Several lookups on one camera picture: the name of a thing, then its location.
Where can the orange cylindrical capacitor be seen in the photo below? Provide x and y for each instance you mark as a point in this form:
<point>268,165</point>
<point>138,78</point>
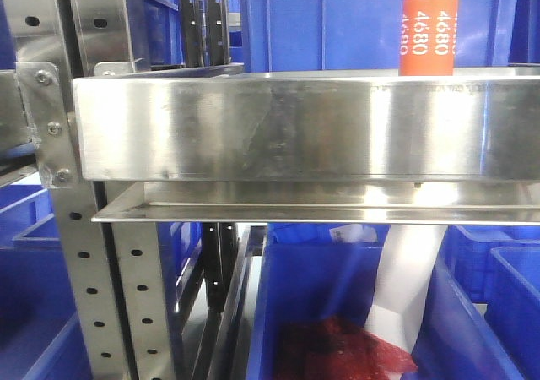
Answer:
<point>428,37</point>

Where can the stainless steel shelf tray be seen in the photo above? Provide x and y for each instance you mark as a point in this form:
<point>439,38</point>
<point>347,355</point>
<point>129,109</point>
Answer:
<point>320,146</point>

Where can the large blue bin behind capacitor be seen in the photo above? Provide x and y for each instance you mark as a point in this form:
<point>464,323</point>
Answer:
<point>293,35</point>

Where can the perforated steel shelf upright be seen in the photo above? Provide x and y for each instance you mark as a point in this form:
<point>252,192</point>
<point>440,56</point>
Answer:
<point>118,271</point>

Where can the blue bin with red cloth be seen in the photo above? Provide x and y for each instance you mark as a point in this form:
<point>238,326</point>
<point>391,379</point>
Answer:
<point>302,283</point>

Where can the red mesh cloth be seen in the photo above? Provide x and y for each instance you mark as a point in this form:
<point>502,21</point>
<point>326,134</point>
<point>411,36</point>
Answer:
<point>336,348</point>

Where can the blue bin lower right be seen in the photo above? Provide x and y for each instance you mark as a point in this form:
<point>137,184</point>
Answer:
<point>498,266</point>

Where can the blue bin lower left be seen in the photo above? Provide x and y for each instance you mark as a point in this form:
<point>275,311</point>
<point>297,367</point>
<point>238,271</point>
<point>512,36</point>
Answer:
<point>40,333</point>

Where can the steel bracket with screws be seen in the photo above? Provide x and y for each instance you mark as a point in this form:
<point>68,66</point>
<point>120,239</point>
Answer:
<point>46,105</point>

